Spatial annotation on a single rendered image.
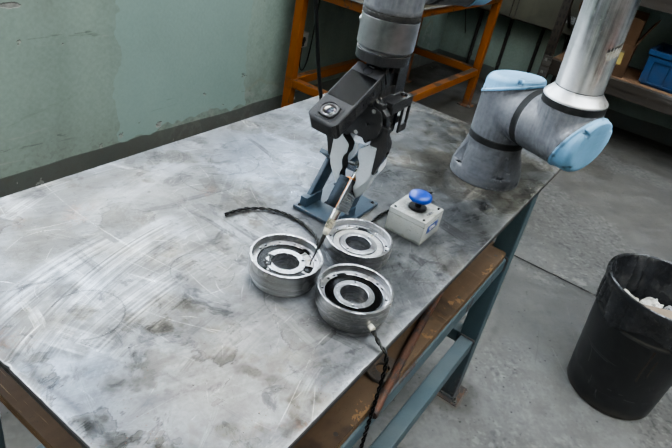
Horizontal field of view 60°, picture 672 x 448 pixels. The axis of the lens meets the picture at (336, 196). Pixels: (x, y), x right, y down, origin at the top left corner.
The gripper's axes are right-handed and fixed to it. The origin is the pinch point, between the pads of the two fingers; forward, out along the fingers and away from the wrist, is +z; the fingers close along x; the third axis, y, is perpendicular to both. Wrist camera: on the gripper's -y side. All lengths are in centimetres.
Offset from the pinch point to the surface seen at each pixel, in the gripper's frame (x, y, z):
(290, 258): 3.2, -6.8, 11.1
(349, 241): -0.3, 4.0, 11.4
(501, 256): -13, 65, 38
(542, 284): -19, 150, 94
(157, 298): 11.3, -24.4, 13.1
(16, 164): 157, 38, 78
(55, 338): 14.0, -37.1, 13.1
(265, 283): 1.9, -13.9, 11.0
